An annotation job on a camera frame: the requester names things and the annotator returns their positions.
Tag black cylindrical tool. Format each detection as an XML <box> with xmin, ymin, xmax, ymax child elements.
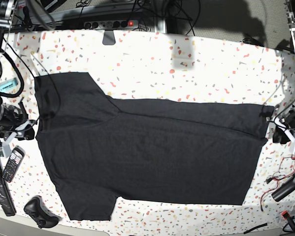
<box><xmin>272</xmin><ymin>174</ymin><xmax>295</xmax><ymax>202</ymax></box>

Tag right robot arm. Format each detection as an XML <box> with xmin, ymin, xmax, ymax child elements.
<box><xmin>0</xmin><ymin>0</ymin><xmax>37</xmax><ymax>157</ymax></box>

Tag black remote control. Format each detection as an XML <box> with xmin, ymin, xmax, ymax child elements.
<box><xmin>2</xmin><ymin>146</ymin><xmax>25</xmax><ymax>183</ymax></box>

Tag red and black wires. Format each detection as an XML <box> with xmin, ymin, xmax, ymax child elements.
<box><xmin>260</xmin><ymin>147</ymin><xmax>295</xmax><ymax>212</ymax></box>

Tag power strip with red switch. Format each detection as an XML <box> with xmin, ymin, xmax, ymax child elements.
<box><xmin>84</xmin><ymin>20</ymin><xmax>139</xmax><ymax>30</ymax></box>

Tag black game controller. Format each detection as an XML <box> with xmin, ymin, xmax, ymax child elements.
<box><xmin>24</xmin><ymin>197</ymin><xmax>59</xmax><ymax>229</ymax></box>

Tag black T-shirt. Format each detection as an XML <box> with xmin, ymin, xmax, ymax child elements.
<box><xmin>34</xmin><ymin>72</ymin><xmax>274</xmax><ymax>221</ymax></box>

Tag red black clamp right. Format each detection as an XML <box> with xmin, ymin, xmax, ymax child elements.
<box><xmin>282</xmin><ymin>211</ymin><xmax>295</xmax><ymax>233</ymax></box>

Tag thin black stick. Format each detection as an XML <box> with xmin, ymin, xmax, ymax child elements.
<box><xmin>243</xmin><ymin>223</ymin><xmax>268</xmax><ymax>235</ymax></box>

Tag light blue highlighter marker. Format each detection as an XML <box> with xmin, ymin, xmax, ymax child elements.
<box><xmin>0</xmin><ymin>78</ymin><xmax>18</xmax><ymax>93</ymax></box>

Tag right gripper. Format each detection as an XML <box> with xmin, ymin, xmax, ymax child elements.
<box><xmin>0</xmin><ymin>102</ymin><xmax>39</xmax><ymax>158</ymax></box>

